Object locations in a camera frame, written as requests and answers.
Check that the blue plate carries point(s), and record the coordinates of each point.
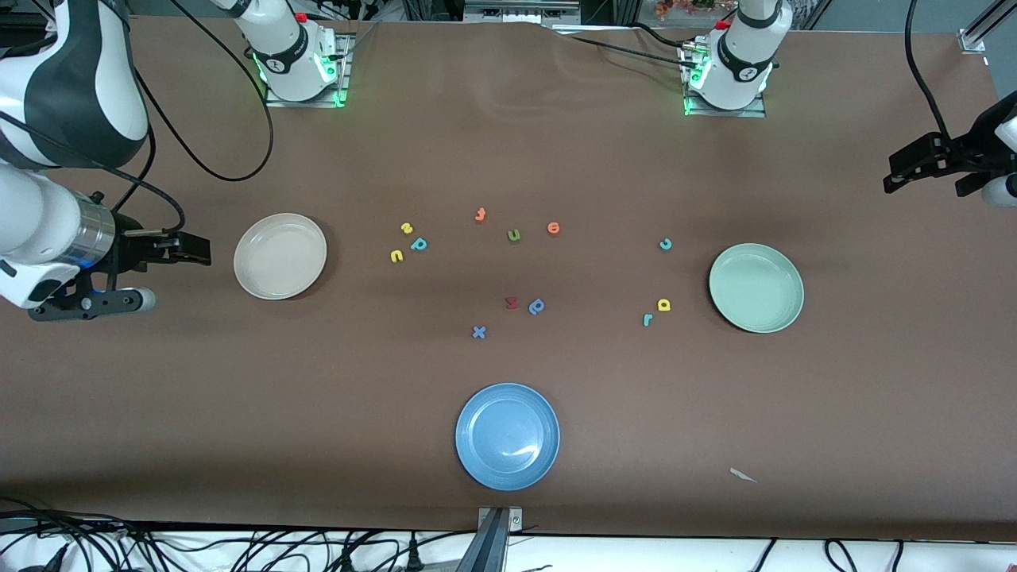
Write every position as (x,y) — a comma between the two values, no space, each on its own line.
(507,437)

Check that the aluminium frame profile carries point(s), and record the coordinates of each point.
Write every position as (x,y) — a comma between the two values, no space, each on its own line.
(971,40)

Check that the white paper scrap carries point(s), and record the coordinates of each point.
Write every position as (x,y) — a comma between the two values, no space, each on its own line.
(740,474)

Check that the pale beige plate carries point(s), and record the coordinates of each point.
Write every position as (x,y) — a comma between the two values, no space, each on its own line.
(280,256)

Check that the dark camera support beam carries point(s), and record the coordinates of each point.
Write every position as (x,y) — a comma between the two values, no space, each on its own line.
(486,552)

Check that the brown table cover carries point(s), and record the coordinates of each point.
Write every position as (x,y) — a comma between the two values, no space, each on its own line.
(318,397)

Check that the pale green plate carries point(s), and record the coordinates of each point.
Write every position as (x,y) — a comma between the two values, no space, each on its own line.
(755,287)

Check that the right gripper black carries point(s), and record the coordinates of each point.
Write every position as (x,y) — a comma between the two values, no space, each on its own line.
(131,245)

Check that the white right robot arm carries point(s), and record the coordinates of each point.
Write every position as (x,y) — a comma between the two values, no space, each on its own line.
(71,79)

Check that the orange patterned object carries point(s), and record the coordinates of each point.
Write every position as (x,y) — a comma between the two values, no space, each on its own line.
(675,8)

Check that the blue letter p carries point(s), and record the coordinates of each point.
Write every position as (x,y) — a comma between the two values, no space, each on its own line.
(532,307)

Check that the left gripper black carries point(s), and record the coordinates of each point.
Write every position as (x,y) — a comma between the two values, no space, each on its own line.
(979,148)

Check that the metal mount bracket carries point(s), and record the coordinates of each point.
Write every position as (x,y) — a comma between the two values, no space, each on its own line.
(515,520)

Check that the grey power strip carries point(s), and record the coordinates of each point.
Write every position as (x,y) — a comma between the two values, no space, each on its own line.
(520,12)

